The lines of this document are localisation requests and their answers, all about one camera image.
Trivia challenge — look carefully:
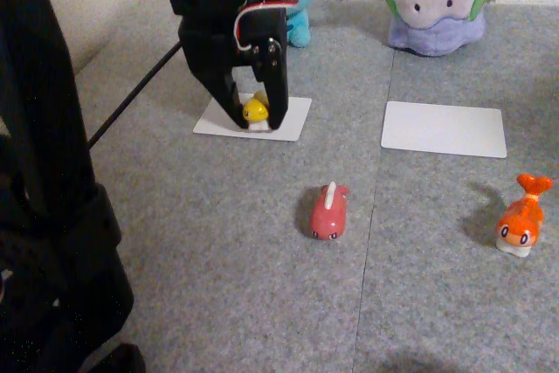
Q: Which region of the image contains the yellow egg sushi figure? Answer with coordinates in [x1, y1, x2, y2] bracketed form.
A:
[240, 89, 271, 132]

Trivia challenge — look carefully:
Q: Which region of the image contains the pink tuna sushi figure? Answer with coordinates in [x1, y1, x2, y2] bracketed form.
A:
[308, 181, 351, 241]

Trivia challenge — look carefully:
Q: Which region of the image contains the purple Goomy plush toy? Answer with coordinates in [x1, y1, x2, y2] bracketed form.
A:
[378, 0, 497, 58]

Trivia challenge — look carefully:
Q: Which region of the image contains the orange shrimp sushi figure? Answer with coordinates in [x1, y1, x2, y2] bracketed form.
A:
[495, 173, 555, 258]

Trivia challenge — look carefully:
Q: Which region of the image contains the white rectangular card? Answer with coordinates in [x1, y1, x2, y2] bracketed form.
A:
[380, 100, 508, 159]
[192, 96, 314, 142]

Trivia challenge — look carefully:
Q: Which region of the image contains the white and red servo wire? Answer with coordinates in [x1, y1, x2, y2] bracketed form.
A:
[232, 0, 299, 52]

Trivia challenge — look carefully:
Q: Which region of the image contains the black cable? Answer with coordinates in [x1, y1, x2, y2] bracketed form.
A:
[86, 40, 183, 148]

